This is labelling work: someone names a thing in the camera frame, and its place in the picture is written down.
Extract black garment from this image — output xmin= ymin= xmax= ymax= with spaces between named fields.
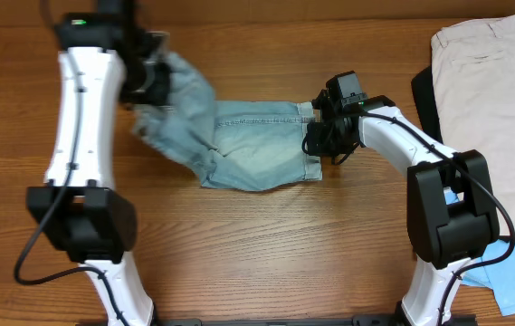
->
xmin=410 ymin=65 xmax=515 ymax=249

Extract beige shorts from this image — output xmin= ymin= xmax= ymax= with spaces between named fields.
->
xmin=431 ymin=14 xmax=515 ymax=226

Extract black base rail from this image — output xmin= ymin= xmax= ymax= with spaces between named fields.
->
xmin=152 ymin=314 xmax=404 ymax=326

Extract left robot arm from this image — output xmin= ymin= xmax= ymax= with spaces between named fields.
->
xmin=25 ymin=0 xmax=170 ymax=325

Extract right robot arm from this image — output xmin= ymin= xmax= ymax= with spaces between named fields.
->
xmin=302 ymin=72 xmax=499 ymax=325

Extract light blue denim shorts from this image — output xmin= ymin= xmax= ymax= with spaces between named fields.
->
xmin=133 ymin=53 xmax=322 ymax=192

